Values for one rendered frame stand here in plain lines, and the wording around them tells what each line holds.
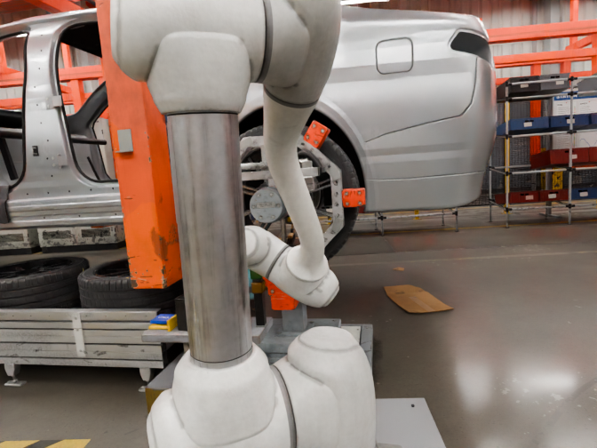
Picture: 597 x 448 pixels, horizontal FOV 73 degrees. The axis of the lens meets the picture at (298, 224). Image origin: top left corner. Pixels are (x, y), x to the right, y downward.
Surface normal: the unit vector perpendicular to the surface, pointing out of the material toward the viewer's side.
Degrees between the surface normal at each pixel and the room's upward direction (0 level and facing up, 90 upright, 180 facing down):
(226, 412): 91
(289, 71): 141
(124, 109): 90
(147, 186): 90
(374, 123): 90
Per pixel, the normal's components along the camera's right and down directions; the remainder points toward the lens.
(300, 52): 0.46, 0.71
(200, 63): 0.33, 0.26
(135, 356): -0.19, 0.15
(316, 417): 0.29, 0.00
